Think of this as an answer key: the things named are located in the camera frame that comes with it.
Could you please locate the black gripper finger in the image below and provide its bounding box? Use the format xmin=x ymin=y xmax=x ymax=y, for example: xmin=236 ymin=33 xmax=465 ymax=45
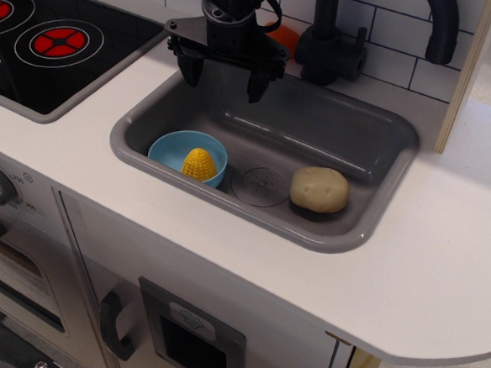
xmin=247 ymin=68 xmax=278 ymax=103
xmin=177 ymin=53 xmax=204 ymax=87

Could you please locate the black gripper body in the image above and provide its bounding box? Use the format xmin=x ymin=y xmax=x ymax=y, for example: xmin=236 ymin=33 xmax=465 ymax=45
xmin=165 ymin=0 xmax=290 ymax=71

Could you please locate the yellow toy corn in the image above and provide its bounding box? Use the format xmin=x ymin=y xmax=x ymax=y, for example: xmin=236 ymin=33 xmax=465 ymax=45
xmin=181 ymin=147 xmax=218 ymax=181

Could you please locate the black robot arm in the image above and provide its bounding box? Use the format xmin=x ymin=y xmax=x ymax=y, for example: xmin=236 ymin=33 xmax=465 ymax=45
xmin=165 ymin=0 xmax=290 ymax=103

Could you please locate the light blue bowl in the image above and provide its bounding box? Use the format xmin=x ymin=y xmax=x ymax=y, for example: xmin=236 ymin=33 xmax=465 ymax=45
xmin=147 ymin=130 xmax=228 ymax=188

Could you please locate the grey plastic sink basin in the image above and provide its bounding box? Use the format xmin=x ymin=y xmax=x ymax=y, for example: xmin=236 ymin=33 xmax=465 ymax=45
xmin=110 ymin=62 xmax=419 ymax=254

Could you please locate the orange toy carrot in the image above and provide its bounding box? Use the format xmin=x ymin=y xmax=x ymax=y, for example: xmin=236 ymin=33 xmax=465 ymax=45
xmin=267 ymin=24 xmax=299 ymax=60

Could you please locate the dark grey toy faucet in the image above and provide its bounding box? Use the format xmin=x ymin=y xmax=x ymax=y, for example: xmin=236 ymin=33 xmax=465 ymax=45
xmin=295 ymin=0 xmax=460 ymax=86

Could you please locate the beige toy potato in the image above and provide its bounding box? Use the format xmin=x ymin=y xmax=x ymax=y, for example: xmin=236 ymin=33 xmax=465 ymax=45
xmin=289 ymin=166 xmax=350 ymax=213

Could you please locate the black toy stovetop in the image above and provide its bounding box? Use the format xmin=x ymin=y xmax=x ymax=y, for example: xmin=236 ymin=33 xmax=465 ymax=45
xmin=0 ymin=0 xmax=166 ymax=124

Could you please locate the wooden side panel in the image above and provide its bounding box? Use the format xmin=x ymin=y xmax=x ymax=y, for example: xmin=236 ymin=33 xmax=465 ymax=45
xmin=433 ymin=0 xmax=491 ymax=154

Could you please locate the grey dispenser panel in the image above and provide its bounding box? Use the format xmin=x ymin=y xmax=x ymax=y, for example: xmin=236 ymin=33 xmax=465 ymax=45
xmin=139 ymin=277 xmax=246 ymax=368

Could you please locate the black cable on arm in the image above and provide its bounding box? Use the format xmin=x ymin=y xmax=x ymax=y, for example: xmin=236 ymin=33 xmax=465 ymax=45
xmin=256 ymin=0 xmax=284 ymax=35

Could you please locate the dark grey cabinet door handle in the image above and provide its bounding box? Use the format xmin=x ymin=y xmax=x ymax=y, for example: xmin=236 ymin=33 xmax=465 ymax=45
xmin=99 ymin=292 xmax=135 ymax=361

